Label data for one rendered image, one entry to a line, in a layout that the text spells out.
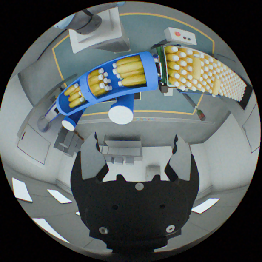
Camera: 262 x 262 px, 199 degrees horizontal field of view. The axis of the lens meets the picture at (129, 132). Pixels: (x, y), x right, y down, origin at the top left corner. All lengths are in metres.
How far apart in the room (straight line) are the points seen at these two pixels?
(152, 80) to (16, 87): 5.44
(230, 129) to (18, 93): 9.71
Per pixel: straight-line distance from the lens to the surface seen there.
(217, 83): 0.87
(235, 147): 4.58
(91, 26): 0.52
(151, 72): 0.43
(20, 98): 5.21
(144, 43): 1.69
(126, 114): 0.83
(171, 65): 0.65
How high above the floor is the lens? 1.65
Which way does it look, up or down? 35 degrees down
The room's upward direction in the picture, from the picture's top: 176 degrees counter-clockwise
